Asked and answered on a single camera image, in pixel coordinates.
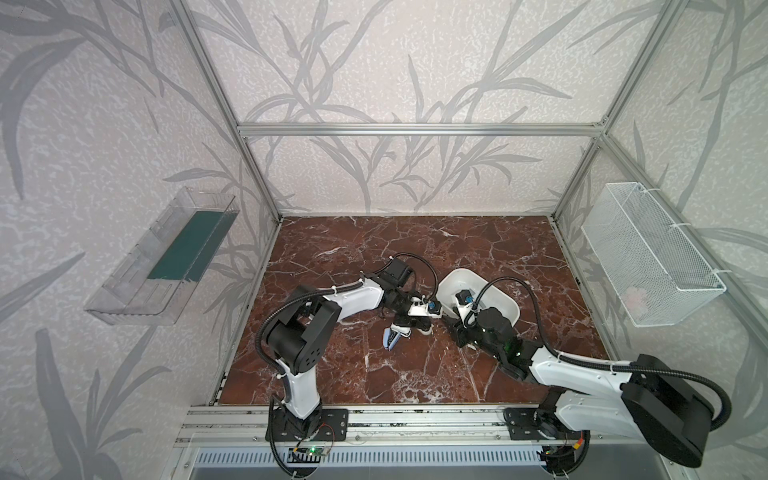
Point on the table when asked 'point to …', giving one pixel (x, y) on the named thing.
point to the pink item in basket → (635, 298)
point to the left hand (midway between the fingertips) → (427, 305)
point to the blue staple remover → (390, 338)
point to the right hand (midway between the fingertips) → (448, 303)
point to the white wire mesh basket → (658, 276)
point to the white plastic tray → (487, 295)
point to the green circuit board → (317, 451)
